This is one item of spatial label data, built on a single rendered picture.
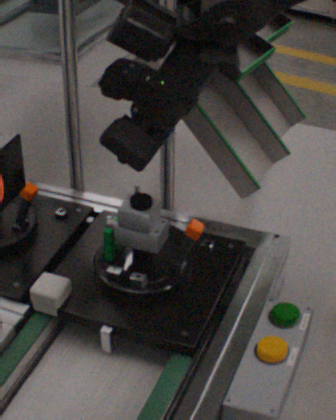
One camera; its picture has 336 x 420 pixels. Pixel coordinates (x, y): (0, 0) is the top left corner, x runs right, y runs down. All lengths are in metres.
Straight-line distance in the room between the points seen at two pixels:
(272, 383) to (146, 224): 0.27
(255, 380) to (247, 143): 0.47
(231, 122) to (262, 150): 0.08
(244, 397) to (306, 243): 0.48
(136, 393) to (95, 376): 0.06
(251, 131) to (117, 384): 0.52
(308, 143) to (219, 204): 0.33
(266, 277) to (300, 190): 0.41
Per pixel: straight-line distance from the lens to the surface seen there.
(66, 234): 1.07
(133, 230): 0.93
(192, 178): 1.40
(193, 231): 0.91
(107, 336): 0.91
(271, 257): 1.04
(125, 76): 0.81
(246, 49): 1.11
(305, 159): 1.50
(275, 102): 1.33
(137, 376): 0.92
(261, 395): 0.85
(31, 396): 0.91
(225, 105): 1.19
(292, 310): 0.94
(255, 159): 1.18
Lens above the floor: 1.61
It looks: 34 degrees down
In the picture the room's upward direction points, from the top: straight up
